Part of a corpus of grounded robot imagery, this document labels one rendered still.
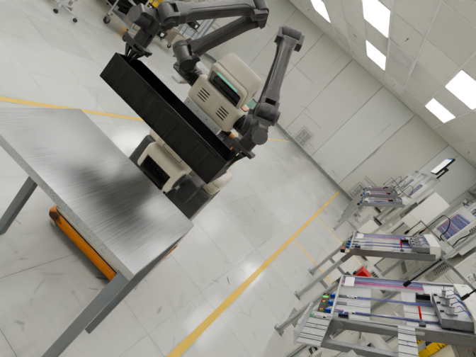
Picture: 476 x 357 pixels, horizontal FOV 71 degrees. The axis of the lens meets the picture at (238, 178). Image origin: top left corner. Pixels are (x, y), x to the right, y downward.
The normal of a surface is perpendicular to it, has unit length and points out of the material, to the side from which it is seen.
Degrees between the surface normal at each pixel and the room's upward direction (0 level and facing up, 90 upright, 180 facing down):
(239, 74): 43
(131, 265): 0
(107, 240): 0
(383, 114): 90
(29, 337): 0
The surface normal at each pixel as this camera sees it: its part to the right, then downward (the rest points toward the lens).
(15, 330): 0.65, -0.69
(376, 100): -0.38, 0.07
